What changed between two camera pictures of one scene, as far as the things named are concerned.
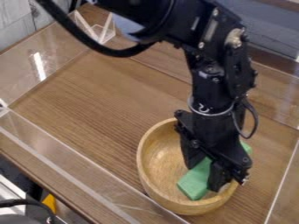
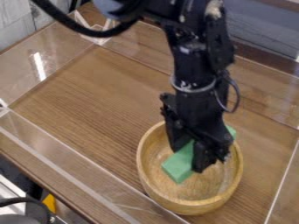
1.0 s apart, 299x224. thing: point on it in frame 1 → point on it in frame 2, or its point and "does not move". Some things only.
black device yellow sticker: [35, 214] does not move
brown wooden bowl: [163, 167] does not move
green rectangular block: [194, 184] → [180, 165]
